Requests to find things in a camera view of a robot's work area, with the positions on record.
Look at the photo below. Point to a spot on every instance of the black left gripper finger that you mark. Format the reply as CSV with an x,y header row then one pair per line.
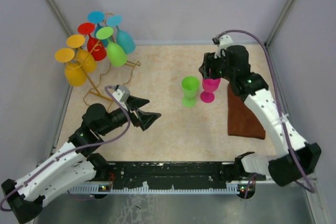
x,y
134,103
146,119

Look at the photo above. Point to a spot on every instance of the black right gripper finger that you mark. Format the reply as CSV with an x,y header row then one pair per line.
x,y
202,69
207,74

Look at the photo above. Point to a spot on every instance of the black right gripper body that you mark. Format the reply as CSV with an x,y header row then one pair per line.
x,y
219,66

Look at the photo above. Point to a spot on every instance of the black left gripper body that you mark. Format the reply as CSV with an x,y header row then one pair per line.
x,y
132,116

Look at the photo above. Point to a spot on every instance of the pink wine glass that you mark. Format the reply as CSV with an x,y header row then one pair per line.
x,y
209,87

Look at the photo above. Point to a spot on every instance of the green wine glass front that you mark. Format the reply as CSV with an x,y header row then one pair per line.
x,y
190,86

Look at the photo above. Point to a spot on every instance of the green wine glass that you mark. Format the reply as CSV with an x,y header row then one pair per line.
x,y
190,86
115,53

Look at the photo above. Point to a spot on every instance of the teal wine glass front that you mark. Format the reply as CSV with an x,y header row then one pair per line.
x,y
123,38

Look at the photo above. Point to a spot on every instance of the teal wine glass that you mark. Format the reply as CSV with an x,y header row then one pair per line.
x,y
96,18
123,38

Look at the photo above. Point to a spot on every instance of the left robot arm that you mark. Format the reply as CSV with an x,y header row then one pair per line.
x,y
76,161

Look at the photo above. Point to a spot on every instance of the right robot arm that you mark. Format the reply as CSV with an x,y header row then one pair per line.
x,y
296,158

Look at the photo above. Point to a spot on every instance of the orange wine glass front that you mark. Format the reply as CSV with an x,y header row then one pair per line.
x,y
73,73

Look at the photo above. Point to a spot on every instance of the orange wine glass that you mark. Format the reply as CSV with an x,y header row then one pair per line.
x,y
73,73
84,57

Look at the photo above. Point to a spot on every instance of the red wine glass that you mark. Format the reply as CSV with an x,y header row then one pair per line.
x,y
94,46

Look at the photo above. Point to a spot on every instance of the orange wine glass rear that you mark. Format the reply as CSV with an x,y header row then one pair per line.
x,y
84,57

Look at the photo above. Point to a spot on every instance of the teal wine glass rear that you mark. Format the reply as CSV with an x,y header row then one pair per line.
x,y
96,18

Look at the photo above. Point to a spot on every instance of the brown cloth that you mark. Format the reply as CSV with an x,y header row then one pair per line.
x,y
241,121

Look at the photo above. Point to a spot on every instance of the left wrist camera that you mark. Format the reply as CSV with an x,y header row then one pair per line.
x,y
120,93

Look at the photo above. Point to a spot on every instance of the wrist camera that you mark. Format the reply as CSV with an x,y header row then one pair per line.
x,y
120,93
222,43

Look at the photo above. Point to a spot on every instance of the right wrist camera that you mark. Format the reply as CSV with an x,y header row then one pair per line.
x,y
222,43

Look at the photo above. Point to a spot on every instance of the gold wire glass rack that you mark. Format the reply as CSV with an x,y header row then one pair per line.
x,y
92,90

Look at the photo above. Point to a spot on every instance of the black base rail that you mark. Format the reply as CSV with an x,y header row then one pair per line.
x,y
167,175

